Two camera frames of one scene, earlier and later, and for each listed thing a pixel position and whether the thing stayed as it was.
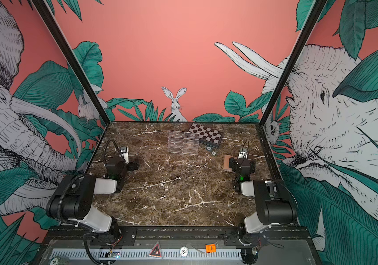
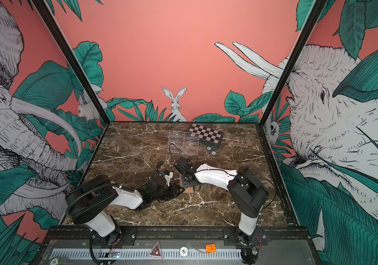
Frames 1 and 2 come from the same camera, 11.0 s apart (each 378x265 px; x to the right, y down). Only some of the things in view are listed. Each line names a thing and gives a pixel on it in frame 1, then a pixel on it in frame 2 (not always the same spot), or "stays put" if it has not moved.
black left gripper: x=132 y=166 -> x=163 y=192
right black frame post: x=313 y=14 stays put
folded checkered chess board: x=207 y=136 stays put
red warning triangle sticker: x=156 y=251 stays put
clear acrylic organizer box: x=183 y=142 stays put
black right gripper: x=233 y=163 -> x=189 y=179
